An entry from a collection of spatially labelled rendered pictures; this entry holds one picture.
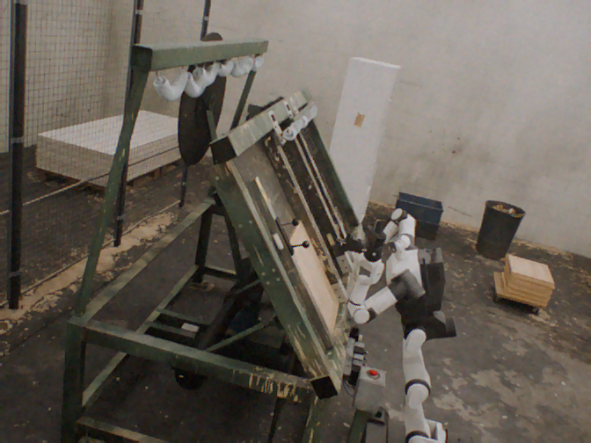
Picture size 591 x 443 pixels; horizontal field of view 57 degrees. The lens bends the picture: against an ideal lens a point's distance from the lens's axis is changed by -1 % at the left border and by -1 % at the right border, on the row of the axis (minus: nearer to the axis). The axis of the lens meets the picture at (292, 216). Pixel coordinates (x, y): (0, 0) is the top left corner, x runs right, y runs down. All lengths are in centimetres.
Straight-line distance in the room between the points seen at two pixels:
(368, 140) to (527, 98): 242
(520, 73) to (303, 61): 299
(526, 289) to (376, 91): 279
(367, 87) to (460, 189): 240
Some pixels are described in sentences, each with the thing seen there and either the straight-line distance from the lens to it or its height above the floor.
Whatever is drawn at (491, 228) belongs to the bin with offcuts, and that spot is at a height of 38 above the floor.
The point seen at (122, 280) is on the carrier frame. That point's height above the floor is 79.
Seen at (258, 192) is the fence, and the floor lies 161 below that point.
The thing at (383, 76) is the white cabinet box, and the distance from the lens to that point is 679.
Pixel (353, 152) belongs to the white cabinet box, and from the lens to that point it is 694.
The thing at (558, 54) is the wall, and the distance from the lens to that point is 824.
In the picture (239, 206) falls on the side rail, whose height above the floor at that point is 162.
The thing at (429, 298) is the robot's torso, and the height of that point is 121.
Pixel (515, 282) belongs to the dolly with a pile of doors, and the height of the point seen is 30.
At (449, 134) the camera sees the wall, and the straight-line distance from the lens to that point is 823.
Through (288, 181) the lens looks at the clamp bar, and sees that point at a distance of 311.
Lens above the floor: 245
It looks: 20 degrees down
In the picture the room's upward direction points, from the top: 12 degrees clockwise
